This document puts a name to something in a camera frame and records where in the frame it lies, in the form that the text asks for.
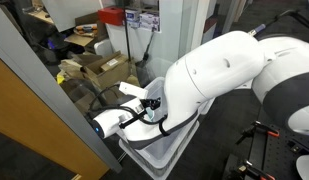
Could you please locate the black clamp with orange handle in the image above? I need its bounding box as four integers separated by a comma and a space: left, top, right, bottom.
236, 121, 280, 145

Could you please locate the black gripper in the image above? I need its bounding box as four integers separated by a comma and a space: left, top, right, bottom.
141, 98, 161, 110

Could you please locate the large clear plastic bin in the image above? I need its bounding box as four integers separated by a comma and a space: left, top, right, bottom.
115, 76, 215, 170

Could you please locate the brown cardboard box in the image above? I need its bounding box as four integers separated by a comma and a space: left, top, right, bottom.
59, 50, 142, 113

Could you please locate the straw broom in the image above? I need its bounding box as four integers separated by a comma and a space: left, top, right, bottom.
122, 0, 140, 86

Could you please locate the black perforated workbench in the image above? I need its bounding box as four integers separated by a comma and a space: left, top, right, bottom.
222, 106, 309, 180

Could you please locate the red box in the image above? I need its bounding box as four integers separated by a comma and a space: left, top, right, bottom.
98, 7, 124, 26

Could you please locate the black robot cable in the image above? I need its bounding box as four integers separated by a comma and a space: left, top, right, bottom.
87, 83, 168, 126

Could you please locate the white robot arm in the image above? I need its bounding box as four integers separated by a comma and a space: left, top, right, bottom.
92, 31, 266, 149

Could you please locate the teal plastic cup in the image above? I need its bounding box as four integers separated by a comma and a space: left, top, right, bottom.
146, 108, 155, 122

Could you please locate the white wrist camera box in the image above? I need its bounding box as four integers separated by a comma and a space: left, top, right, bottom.
119, 82, 148, 99

